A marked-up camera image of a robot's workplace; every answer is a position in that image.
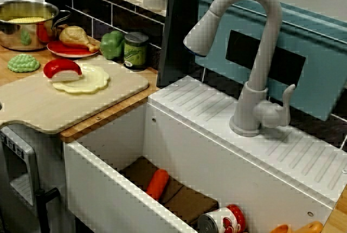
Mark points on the red white sushi toy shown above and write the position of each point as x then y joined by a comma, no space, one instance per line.
61,67

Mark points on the green toy grape bunch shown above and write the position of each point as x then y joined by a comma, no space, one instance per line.
23,63

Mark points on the white toy sink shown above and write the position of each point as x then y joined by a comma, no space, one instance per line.
189,135

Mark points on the light wooden cutting board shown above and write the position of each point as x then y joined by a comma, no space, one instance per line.
116,89

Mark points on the green pea can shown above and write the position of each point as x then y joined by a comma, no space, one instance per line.
135,54

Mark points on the orange toy carrot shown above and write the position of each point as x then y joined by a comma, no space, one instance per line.
158,184

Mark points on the cream flower-shaped plate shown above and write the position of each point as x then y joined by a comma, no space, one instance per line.
92,82

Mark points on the green toy bell pepper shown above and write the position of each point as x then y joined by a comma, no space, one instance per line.
111,44

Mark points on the grey toy faucet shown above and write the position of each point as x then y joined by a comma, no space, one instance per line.
260,67

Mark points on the brown cloth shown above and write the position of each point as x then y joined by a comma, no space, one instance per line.
189,206

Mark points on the toy chicken drumstick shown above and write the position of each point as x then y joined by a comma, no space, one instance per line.
71,35

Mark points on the red plate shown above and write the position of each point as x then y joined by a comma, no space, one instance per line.
58,49

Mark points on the red white tomato can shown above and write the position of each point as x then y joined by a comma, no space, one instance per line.
225,219

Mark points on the teal plastic box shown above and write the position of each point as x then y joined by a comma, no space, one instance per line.
320,62

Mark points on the grey dispenser panel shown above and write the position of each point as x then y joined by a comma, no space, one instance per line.
19,162

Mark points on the steel cooking pot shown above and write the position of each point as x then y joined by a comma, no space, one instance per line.
13,36

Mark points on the orange toy pan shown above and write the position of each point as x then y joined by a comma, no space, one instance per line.
311,227

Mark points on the wooden stove countertop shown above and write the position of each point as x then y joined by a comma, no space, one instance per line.
339,216

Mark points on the dark vertical post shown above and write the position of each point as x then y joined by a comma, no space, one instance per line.
179,27

